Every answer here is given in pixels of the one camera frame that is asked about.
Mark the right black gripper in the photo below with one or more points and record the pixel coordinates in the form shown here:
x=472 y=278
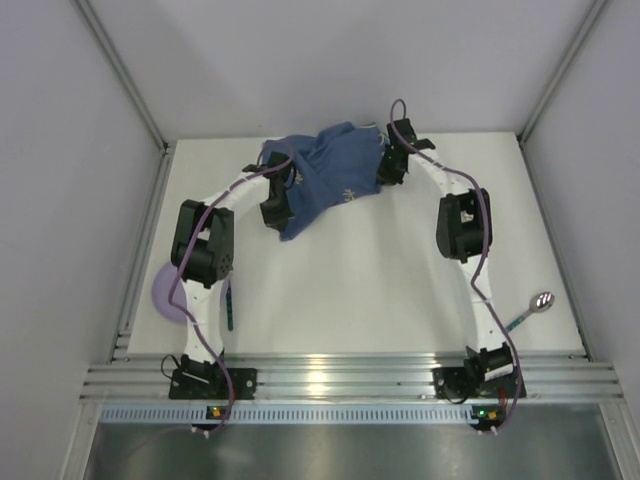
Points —
x=390 y=170

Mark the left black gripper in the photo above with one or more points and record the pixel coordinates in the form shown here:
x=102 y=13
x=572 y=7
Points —
x=275 y=211

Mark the blue fish-print cloth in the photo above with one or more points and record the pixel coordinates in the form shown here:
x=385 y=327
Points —
x=334 y=167

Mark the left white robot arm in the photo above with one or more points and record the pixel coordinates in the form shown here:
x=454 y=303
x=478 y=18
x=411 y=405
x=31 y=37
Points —
x=203 y=248

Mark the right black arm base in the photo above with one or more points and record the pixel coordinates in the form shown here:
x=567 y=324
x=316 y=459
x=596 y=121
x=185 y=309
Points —
x=484 y=374

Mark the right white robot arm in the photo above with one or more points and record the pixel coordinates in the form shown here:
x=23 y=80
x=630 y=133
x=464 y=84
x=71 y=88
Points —
x=464 y=231

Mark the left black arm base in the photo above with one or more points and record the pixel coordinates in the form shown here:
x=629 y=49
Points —
x=194 y=380

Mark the purple bowl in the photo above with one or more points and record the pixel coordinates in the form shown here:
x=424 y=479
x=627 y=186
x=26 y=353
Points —
x=160 y=295

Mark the teal-handled fork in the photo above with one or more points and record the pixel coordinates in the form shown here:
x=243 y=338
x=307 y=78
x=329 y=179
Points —
x=228 y=303

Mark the teal-handled spoon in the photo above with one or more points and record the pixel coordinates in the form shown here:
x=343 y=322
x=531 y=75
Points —
x=539 y=303

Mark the perforated cable duct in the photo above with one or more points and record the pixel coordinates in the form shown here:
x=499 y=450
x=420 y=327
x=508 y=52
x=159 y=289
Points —
x=289 y=414

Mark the left aluminium frame post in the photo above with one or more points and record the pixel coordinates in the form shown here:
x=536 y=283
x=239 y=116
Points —
x=107 y=47

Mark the aluminium frame post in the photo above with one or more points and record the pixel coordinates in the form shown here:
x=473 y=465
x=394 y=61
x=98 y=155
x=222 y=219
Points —
x=107 y=47
x=577 y=42

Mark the right aluminium frame post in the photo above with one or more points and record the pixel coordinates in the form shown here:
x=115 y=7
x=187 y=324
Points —
x=577 y=42

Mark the aluminium mounting rail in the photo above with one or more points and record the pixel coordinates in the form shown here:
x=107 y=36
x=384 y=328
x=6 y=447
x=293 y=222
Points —
x=336 y=378

